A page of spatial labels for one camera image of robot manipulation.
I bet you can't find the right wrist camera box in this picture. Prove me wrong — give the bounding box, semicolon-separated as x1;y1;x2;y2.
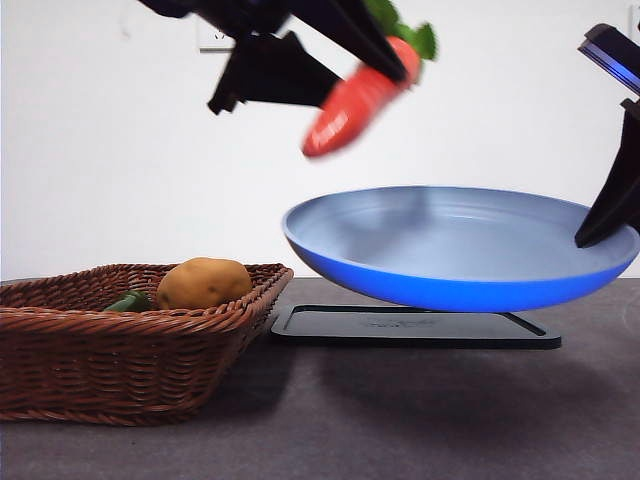
577;23;640;96

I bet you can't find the yellow-brown potato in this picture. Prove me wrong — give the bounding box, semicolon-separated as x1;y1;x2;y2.
156;257;253;310

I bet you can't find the dark green cutting board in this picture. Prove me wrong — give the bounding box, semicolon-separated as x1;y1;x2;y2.
269;303;562;351

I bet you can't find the brown wicker basket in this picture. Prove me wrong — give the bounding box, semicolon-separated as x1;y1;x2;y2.
0;263;295;428

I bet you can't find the green vegetable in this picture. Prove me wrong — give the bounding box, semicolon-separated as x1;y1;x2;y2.
103;289;151;314

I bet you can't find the light blue round plate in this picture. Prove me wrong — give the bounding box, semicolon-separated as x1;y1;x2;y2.
282;185;640;312

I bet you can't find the white wall socket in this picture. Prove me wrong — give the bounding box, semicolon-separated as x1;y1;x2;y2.
198;17;236;54

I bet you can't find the orange carrot with green leaves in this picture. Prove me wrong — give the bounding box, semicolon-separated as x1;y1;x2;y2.
301;0;437;160

